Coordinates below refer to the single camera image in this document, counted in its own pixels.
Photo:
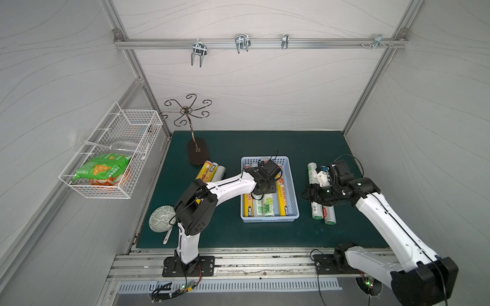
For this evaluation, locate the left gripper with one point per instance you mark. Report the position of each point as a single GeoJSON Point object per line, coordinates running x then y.
{"type": "Point", "coordinates": [268, 183]}

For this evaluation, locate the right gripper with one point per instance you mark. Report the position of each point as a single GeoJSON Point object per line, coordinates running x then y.
{"type": "Point", "coordinates": [319, 193]}

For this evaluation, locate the yellow wrap roll chef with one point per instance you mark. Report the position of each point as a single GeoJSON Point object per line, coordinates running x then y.
{"type": "Point", "coordinates": [282, 197]}

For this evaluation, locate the blue plastic basket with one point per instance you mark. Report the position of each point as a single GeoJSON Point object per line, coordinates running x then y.
{"type": "Point", "coordinates": [293, 208]}

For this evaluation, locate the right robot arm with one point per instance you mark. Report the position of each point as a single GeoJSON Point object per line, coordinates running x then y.
{"type": "Point", "coordinates": [415, 273]}

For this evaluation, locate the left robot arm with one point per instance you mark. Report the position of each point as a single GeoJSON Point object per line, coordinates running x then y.
{"type": "Point", "coordinates": [195, 208]}

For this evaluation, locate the white green grape wrap roll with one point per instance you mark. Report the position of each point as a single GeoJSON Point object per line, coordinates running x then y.
{"type": "Point", "coordinates": [258, 205]}

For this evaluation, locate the white green roll right outer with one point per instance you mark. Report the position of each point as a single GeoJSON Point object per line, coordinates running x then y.
{"type": "Point", "coordinates": [329, 214]}

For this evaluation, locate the white vent strip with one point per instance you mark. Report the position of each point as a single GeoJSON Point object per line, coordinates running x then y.
{"type": "Point", "coordinates": [234, 285]}

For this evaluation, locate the white patterned round fan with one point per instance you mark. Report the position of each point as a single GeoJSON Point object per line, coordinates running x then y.
{"type": "Point", "coordinates": [163, 220]}

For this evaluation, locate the metal single hook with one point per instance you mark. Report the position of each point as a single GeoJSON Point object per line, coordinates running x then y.
{"type": "Point", "coordinates": [284, 42]}

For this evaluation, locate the metal double hook middle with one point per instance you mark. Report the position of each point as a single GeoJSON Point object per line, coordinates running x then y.
{"type": "Point", "coordinates": [242, 42]}

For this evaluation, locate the metal double hook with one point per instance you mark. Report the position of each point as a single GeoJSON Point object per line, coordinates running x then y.
{"type": "Point", "coordinates": [199, 51]}
{"type": "Point", "coordinates": [242, 42]}

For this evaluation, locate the metal double hook left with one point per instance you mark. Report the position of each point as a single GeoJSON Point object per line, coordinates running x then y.
{"type": "Point", "coordinates": [199, 51]}

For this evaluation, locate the orange snack bag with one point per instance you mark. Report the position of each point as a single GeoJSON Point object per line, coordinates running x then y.
{"type": "Point", "coordinates": [112, 181]}

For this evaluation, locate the green snack bag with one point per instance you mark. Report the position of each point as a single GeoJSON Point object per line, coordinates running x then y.
{"type": "Point", "coordinates": [103, 167]}

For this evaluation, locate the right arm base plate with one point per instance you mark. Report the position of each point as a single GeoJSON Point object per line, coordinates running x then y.
{"type": "Point", "coordinates": [326, 265]}

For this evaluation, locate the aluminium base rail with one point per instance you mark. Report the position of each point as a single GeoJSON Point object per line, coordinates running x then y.
{"type": "Point", "coordinates": [230, 263]}

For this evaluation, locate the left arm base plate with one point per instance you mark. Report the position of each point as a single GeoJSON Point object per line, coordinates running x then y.
{"type": "Point", "coordinates": [201, 266]}

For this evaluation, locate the white wire wall basket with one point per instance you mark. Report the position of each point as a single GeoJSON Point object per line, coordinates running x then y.
{"type": "Point", "coordinates": [122, 131]}

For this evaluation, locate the aluminium top rail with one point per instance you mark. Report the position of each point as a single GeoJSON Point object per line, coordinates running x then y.
{"type": "Point", "coordinates": [256, 43]}

